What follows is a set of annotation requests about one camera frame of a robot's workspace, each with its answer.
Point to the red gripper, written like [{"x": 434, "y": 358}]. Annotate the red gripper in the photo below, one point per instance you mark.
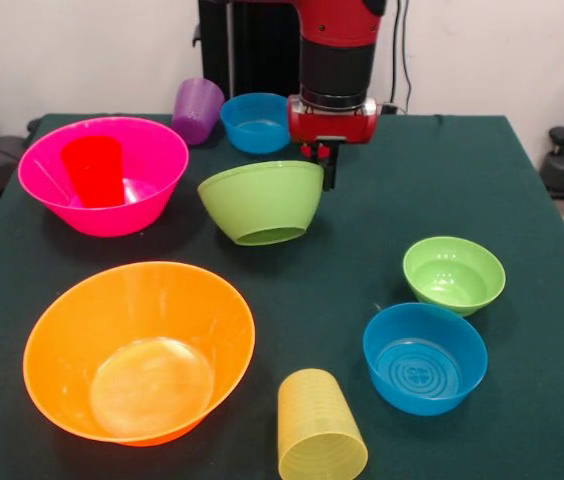
[{"x": 332, "y": 125}]

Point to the blue plastic bowl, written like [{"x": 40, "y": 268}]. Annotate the blue plastic bowl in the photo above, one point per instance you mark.
[
  {"x": 257, "y": 122},
  {"x": 424, "y": 365}
]

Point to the large green plastic bowl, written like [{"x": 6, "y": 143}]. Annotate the large green plastic bowl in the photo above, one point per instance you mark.
[{"x": 257, "y": 205}]

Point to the purple plastic cup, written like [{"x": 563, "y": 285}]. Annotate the purple plastic cup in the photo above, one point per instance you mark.
[{"x": 194, "y": 115}]

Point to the large pink plastic bowl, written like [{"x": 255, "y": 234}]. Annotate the large pink plastic bowl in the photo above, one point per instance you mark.
[{"x": 152, "y": 165}]

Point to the small green plastic bowl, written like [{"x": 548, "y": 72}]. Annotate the small green plastic bowl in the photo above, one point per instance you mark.
[{"x": 454, "y": 277}]

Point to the red plastic cup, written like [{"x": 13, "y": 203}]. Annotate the red plastic cup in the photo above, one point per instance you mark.
[{"x": 94, "y": 175}]

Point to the yellow plastic cup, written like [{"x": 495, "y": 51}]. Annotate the yellow plastic cup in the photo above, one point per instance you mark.
[{"x": 312, "y": 415}]

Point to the orange plastic bowl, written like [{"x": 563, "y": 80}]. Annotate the orange plastic bowl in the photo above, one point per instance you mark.
[{"x": 137, "y": 350}]

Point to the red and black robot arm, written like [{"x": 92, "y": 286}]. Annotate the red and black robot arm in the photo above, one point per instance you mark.
[{"x": 337, "y": 50}]

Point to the dark green table cloth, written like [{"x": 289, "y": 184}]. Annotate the dark green table cloth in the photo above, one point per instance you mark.
[{"x": 487, "y": 400}]

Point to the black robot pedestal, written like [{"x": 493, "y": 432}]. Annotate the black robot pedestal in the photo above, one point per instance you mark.
[{"x": 262, "y": 55}]

